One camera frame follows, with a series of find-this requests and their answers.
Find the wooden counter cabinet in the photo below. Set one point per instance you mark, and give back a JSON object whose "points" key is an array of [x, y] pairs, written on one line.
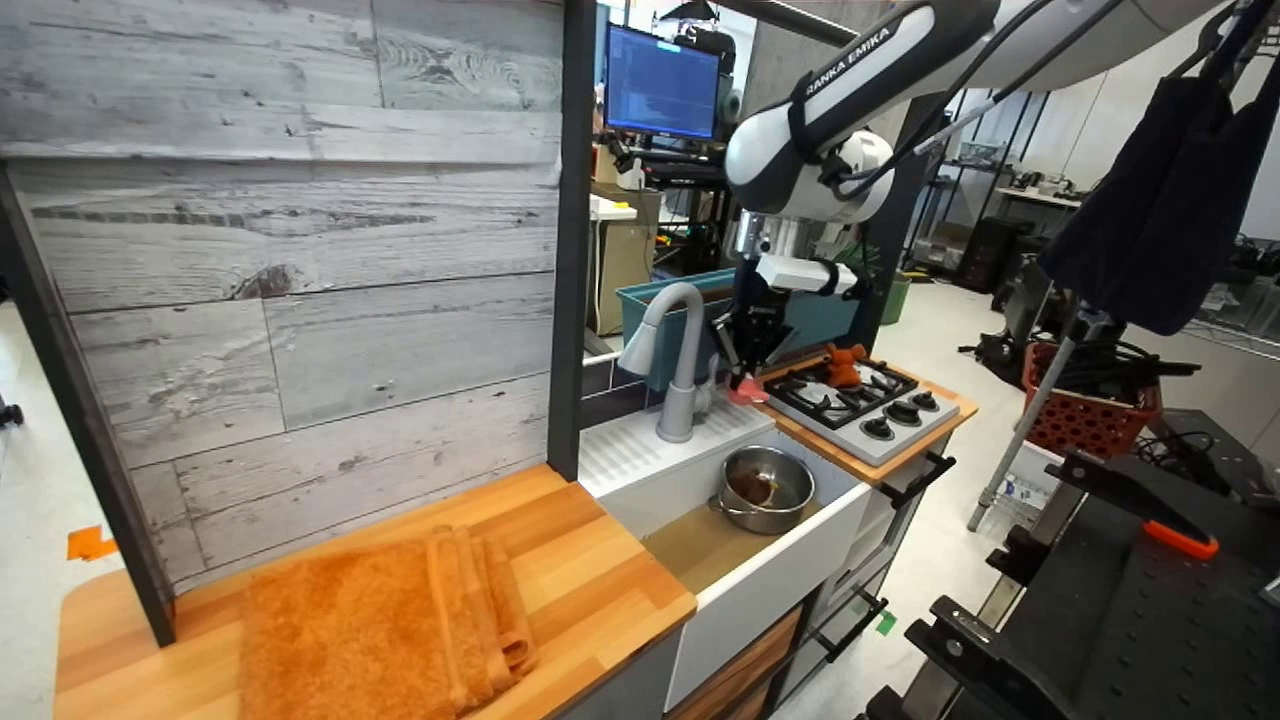
{"points": [[651, 580]]}

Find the teal planter box left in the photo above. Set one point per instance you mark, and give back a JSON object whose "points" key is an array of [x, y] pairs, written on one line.
{"points": [[719, 303]]}

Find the wood plank backsplash panel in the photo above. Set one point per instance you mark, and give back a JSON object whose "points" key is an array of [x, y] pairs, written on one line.
{"points": [[285, 266]]}

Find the black perforated table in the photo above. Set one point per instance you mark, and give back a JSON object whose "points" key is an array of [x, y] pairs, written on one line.
{"points": [[1159, 603]]}

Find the brown white plush toy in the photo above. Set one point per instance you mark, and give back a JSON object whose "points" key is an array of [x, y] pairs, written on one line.
{"points": [[752, 490]]}

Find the teal planter box right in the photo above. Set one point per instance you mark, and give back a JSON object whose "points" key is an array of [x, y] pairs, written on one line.
{"points": [[817, 323]]}

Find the white sink basin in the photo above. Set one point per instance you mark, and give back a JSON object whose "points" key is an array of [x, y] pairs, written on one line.
{"points": [[741, 580]]}

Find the red crate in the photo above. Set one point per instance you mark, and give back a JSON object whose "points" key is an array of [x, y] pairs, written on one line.
{"points": [[1100, 427]]}

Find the grey sink faucet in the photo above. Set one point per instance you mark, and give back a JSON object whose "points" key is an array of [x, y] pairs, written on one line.
{"points": [[678, 414]]}

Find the grey toy stove top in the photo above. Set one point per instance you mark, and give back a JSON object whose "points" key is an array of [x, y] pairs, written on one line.
{"points": [[874, 418]]}

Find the orange plush toy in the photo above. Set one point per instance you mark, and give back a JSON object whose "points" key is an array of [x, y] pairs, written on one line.
{"points": [[840, 362]]}

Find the orange folded towel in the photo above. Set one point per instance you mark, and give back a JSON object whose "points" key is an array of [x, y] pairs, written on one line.
{"points": [[416, 629]]}

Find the computer monitor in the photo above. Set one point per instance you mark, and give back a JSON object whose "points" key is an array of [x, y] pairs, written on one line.
{"points": [[659, 85]]}

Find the pink plush toy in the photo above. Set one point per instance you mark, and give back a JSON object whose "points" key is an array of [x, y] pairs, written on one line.
{"points": [[750, 390]]}

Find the teal planter box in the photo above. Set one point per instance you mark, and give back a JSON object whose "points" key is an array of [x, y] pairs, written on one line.
{"points": [[719, 303], [817, 323]]}

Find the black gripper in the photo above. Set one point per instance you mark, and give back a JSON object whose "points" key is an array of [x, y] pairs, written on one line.
{"points": [[758, 325]]}

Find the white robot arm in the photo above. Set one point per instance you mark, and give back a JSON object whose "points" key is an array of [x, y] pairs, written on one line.
{"points": [[837, 142]]}

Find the black hanging bag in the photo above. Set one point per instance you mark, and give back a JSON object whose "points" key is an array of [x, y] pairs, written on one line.
{"points": [[1148, 238]]}

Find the steel pot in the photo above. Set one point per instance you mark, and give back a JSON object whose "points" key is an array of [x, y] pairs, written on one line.
{"points": [[792, 490]]}

